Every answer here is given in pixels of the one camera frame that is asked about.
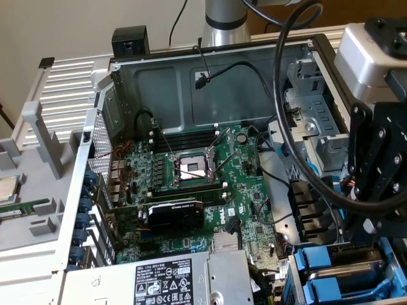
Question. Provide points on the silver CPU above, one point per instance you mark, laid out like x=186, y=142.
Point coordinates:
x=8, y=190

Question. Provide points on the empty blue disk carrier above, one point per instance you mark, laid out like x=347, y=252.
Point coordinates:
x=321, y=289

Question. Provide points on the black RAM slot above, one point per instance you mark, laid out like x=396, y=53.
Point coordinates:
x=184, y=145
x=184, y=136

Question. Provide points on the dark blue slot clip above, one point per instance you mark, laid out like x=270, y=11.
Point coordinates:
x=80, y=237
x=91, y=177
x=88, y=191
x=86, y=206
x=83, y=220
x=77, y=254

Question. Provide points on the grey metal disk bay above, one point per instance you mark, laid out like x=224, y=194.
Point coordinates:
x=295, y=279

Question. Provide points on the black box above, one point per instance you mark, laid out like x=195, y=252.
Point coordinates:
x=127, y=41

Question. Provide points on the black graphics card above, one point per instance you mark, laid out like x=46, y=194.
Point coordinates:
x=175, y=219

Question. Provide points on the metal locking lever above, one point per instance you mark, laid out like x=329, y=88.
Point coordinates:
x=224, y=164
x=162, y=137

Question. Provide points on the grey parts rack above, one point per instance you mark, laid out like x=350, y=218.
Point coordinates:
x=41, y=197

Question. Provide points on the silver metal drive cage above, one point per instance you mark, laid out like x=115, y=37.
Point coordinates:
x=318, y=105

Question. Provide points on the green Dell motherboard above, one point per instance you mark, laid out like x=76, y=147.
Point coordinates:
x=248, y=187

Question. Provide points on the grey power supply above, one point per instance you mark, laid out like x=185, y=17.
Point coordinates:
x=121, y=286

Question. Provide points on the black table end cap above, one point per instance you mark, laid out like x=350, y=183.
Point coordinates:
x=47, y=62

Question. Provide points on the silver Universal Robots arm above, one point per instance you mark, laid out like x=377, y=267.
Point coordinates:
x=222, y=28

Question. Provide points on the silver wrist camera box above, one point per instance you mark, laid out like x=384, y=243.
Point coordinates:
x=359, y=63

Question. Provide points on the silver chipset heatsink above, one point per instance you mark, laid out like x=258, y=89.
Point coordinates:
x=224, y=243

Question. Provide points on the black fan shroud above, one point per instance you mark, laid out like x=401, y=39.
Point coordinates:
x=305, y=209

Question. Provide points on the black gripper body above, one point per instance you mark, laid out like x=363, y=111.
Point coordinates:
x=394, y=117

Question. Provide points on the thin dark rod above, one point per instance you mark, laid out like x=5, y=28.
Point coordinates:
x=6, y=117

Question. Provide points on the CPU socket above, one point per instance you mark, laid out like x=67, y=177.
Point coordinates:
x=187, y=166

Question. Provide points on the installed green RAM stick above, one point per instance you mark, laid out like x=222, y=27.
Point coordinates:
x=184, y=192

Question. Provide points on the round coin battery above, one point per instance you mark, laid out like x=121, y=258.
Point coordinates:
x=242, y=138

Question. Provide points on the hard disk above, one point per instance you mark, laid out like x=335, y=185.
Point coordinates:
x=316, y=257

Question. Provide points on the metal socket cover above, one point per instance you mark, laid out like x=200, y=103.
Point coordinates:
x=230, y=139

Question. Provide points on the open PC case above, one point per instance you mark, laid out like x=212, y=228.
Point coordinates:
x=159, y=89

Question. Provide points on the brown cardboard box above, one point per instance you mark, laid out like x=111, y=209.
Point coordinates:
x=334, y=16

